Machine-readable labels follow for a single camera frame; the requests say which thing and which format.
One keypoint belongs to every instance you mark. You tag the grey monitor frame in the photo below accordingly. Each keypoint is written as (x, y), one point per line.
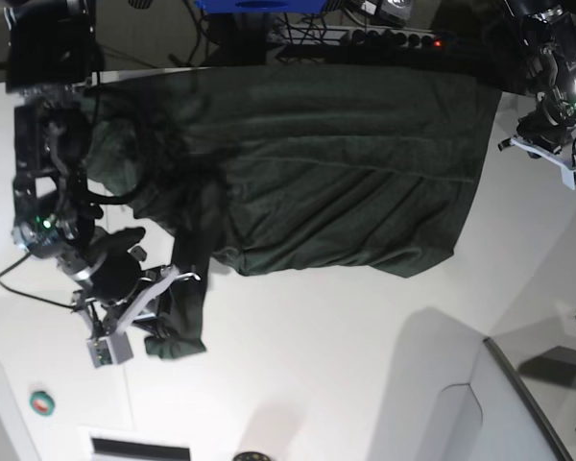
(537, 416)

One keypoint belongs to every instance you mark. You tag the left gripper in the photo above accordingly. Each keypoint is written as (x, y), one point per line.
(543, 133)

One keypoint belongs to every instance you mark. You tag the black round knob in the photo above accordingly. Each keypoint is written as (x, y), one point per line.
(251, 456)

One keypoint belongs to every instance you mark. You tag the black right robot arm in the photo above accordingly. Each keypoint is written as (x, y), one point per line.
(54, 62)

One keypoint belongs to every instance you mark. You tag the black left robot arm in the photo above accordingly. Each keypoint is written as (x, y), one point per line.
(534, 45)

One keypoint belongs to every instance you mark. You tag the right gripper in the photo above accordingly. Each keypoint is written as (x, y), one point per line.
(116, 292)

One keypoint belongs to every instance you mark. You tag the dark green t-shirt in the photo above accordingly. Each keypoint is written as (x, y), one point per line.
(274, 168)

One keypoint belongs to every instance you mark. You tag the green red emergency button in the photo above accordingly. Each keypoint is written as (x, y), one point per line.
(42, 403)

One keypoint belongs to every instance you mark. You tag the white power strip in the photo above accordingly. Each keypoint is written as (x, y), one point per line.
(289, 34)

